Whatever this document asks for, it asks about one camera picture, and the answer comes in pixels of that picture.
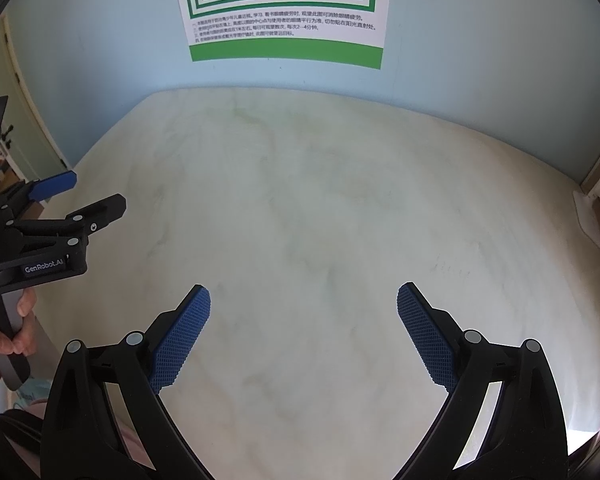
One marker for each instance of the white desk lamp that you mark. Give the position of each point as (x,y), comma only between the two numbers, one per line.
(587,215)

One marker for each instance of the green striped wall poster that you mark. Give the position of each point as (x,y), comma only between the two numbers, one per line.
(280,45)

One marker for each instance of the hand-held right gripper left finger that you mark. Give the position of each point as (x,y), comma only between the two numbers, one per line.
(182,340)

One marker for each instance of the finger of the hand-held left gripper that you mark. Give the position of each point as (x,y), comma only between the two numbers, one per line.
(55,184)
(100,212)

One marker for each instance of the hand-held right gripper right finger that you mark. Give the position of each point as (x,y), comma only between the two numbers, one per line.
(427,337)

